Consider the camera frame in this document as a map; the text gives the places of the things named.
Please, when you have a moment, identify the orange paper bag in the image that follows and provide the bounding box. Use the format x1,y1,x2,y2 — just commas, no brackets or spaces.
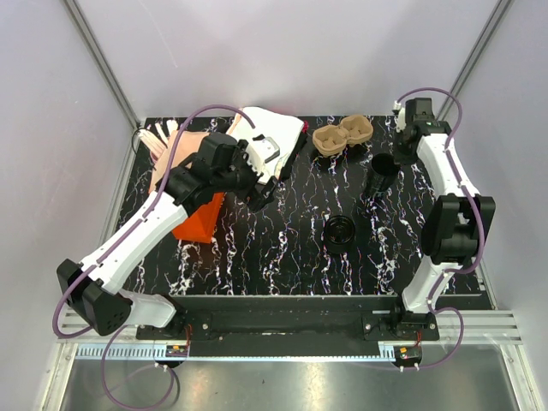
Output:
149,131,224,244

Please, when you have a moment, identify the stack of white napkins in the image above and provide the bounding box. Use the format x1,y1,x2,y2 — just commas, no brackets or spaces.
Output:
228,106,304,183

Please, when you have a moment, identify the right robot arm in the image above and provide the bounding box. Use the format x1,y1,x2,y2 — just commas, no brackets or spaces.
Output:
388,98,496,340

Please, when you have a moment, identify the black tall coffee cup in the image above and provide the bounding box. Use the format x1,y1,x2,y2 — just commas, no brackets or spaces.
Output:
363,153,400,198

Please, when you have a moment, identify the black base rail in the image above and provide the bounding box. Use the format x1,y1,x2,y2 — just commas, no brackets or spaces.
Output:
136,295,440,359

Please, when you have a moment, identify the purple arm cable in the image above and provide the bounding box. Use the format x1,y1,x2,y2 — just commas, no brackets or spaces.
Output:
51,104,258,410
396,86,487,370

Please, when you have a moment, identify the black cloth under napkins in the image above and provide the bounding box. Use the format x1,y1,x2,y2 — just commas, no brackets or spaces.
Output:
277,122,308,182

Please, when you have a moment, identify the black cup lid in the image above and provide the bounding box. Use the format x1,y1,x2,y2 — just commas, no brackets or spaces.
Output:
323,215,355,254

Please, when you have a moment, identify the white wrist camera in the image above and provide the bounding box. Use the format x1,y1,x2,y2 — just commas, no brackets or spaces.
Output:
392,100,407,133
246,134,280,174

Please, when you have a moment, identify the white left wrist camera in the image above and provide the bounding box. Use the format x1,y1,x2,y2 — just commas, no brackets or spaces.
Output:
246,134,280,174

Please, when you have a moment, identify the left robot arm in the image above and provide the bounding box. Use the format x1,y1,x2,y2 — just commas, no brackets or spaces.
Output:
57,133,280,339

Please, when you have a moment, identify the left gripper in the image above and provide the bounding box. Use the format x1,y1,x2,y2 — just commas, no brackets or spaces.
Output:
213,140,279,212

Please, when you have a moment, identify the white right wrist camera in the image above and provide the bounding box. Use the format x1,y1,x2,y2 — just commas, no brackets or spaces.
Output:
392,100,407,133

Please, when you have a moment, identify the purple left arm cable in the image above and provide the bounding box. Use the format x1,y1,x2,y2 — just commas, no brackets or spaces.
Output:
51,104,258,410

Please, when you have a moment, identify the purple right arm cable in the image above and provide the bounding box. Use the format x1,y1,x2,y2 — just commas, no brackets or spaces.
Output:
396,86,487,370

